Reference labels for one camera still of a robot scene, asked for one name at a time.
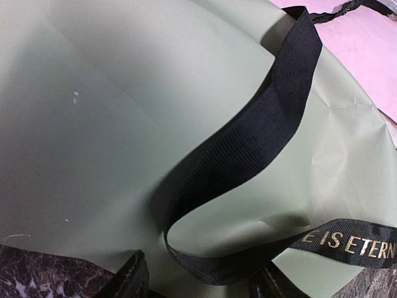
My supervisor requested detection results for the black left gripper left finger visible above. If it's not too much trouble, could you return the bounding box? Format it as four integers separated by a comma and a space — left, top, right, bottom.
105, 251, 149, 297

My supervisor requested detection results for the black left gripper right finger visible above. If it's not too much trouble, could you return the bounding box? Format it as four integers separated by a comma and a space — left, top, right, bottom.
248, 263, 298, 298

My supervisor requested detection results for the peach green wrapping paper sheet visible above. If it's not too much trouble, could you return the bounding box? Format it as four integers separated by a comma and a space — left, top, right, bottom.
1, 1, 396, 297

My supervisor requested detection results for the black lettered ribbon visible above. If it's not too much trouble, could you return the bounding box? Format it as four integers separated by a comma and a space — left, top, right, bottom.
163, 1, 396, 286

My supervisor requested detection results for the pink wrapping paper sheet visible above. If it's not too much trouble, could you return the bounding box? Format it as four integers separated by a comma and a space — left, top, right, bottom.
269, 0, 397, 125

